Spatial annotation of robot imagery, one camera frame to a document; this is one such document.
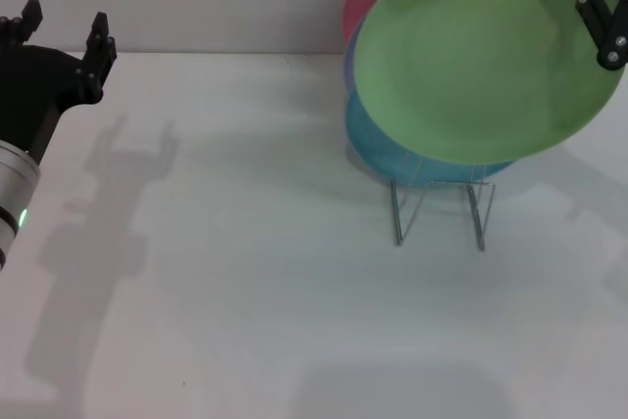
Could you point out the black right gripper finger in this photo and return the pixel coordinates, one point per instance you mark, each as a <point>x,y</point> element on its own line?
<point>606,31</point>

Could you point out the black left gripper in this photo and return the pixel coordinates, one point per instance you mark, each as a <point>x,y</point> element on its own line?
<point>34,85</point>

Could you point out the green plastic plate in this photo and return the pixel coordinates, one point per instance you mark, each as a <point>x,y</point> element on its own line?
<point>481,61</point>

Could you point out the light blue plastic plate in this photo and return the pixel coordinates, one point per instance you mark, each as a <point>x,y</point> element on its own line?
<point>378,144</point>

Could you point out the purple plastic plate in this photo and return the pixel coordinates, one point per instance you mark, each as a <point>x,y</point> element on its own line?
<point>350,61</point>

